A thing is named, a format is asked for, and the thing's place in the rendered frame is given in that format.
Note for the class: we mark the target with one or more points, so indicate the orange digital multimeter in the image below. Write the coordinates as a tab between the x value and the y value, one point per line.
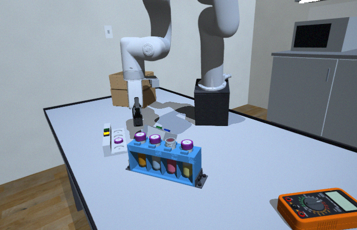
325	209

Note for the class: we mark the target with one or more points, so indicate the brown cardboard box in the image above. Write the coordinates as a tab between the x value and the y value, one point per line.
119	90

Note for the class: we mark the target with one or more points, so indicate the black table edge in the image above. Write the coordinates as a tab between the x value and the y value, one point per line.
236	112

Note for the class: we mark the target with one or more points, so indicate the purple screw cap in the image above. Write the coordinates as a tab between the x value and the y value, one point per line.
118	140
154	139
187	144
140	136

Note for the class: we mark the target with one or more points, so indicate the blue tube rack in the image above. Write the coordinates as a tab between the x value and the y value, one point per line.
195	158

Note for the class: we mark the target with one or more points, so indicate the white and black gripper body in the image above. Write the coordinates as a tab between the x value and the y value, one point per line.
134	89

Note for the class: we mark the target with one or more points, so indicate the light grey button panel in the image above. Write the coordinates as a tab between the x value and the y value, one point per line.
164	134

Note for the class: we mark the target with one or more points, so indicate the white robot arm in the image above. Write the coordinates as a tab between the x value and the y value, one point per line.
215	23

